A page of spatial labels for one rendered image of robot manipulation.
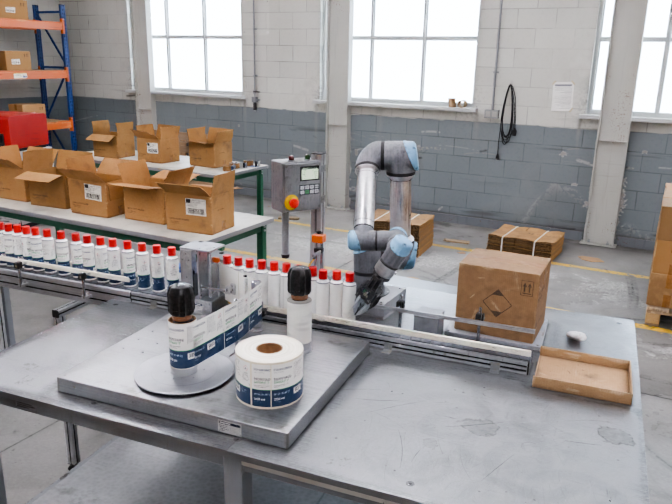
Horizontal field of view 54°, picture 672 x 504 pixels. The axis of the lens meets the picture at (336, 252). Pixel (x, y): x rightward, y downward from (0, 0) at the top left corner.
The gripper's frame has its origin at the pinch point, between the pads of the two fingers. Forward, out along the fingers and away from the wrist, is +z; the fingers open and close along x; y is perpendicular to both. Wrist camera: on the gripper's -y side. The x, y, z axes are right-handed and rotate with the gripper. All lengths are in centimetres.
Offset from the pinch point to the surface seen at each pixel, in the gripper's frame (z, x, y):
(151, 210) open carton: 102, -163, -130
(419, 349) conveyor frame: -6.1, 26.6, 5.9
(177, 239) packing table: 90, -125, -103
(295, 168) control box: -31, -49, -2
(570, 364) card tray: -30, 72, -9
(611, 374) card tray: -36, 83, -6
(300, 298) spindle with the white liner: -7.6, -15.2, 30.9
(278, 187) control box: -22, -51, 0
